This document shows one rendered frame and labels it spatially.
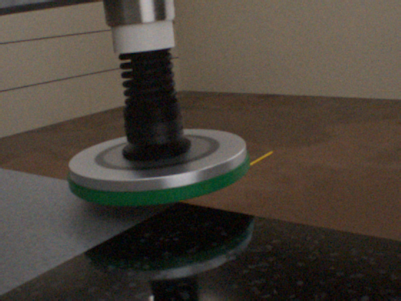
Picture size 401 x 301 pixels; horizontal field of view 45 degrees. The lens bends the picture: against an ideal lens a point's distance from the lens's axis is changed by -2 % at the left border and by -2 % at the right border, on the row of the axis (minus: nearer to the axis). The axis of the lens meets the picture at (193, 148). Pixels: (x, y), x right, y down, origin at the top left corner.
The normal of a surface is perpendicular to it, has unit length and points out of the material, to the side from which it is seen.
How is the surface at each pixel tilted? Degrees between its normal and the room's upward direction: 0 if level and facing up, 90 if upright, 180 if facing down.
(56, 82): 90
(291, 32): 90
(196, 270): 0
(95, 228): 0
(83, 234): 0
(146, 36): 90
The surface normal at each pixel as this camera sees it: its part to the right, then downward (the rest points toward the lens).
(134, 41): -0.18, 0.27
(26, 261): -0.11, -0.96
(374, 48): -0.68, 0.26
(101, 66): 0.73, 0.11
